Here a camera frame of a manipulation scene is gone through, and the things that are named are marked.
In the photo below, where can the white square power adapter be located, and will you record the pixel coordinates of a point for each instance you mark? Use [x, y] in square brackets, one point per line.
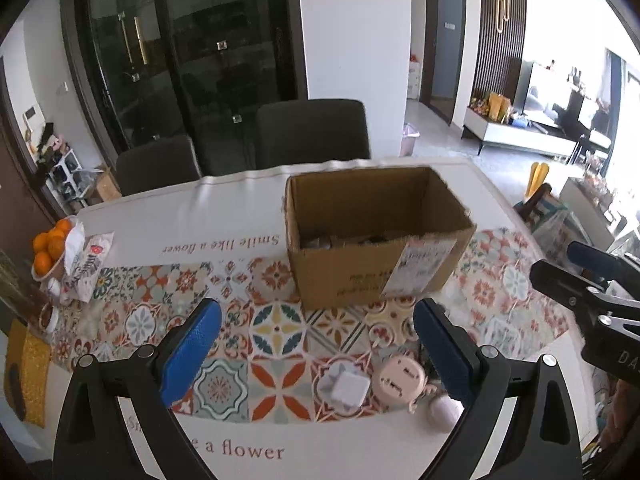
[343, 386]

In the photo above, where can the white shoe rack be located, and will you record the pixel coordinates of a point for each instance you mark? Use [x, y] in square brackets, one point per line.
[68, 179]

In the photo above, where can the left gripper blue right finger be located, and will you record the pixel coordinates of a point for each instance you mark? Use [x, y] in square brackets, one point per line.
[449, 348]

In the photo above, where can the yellow bunny ear stool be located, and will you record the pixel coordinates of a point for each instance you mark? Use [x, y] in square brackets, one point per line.
[537, 175]

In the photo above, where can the brown cardboard box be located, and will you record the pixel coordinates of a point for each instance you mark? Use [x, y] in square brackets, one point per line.
[360, 236]

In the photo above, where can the pink trash bin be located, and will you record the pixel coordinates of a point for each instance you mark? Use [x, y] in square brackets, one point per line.
[410, 134]

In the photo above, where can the pink round toy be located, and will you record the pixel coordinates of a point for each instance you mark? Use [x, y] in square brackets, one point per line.
[400, 382]

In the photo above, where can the dark chair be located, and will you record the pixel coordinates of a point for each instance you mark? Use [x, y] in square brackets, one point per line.
[311, 131]
[157, 164]

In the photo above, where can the white tv cabinet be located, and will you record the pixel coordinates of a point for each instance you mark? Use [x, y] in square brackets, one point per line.
[535, 139]

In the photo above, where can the striped cushion wooden chair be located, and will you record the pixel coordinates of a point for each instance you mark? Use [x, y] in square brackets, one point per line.
[549, 220]

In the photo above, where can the patterned tile table runner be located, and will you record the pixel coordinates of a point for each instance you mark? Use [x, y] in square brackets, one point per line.
[275, 362]

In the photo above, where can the dark chair near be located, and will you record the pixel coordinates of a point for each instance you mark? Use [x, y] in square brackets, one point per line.
[311, 131]

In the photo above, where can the oranges in bowl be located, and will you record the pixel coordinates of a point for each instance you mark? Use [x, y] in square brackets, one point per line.
[49, 250]

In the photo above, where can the dark chair far left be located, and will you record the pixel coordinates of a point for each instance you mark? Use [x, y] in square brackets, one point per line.
[157, 164]

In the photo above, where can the printed snack bag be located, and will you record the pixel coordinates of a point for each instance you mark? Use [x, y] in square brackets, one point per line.
[84, 258]

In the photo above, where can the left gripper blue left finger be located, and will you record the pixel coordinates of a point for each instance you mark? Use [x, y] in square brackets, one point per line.
[183, 351]

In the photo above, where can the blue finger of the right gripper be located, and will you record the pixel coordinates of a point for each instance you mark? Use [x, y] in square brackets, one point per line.
[622, 269]
[558, 284]

